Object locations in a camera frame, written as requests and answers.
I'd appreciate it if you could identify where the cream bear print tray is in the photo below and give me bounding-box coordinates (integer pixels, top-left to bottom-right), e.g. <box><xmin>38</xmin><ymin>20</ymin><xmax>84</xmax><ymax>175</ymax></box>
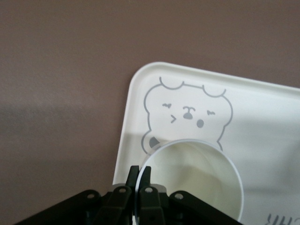
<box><xmin>112</xmin><ymin>61</ymin><xmax>300</xmax><ymax>225</ymax></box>

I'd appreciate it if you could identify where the white plastic cup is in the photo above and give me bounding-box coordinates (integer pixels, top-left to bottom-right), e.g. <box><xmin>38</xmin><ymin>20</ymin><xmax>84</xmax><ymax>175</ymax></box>
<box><xmin>135</xmin><ymin>138</ymin><xmax>245</xmax><ymax>225</ymax></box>

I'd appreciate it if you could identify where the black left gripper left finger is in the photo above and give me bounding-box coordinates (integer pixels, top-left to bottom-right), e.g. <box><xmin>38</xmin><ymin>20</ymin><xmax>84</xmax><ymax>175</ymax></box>
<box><xmin>20</xmin><ymin>165</ymin><xmax>139</xmax><ymax>225</ymax></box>

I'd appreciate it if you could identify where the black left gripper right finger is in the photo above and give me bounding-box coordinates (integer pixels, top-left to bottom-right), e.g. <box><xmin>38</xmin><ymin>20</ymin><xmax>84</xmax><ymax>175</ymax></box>
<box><xmin>140</xmin><ymin>165</ymin><xmax>242</xmax><ymax>225</ymax></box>

